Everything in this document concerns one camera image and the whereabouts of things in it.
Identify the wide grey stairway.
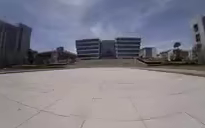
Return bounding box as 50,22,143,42
67,58,148,69

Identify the striped multi-storey building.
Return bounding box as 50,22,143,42
75,36,142,60

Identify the pale concrete slab plaza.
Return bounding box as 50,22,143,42
0,67,205,128

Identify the small pale building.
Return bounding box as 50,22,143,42
139,46,158,59

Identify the low dark building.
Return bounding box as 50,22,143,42
33,46,78,66

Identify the dark raised border strip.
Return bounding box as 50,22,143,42
0,63,77,76
136,57,205,79

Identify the tree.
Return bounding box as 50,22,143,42
172,41,183,62

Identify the tall grey building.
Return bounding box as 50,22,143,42
0,16,33,68

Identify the white tall building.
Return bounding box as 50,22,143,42
190,14,205,65

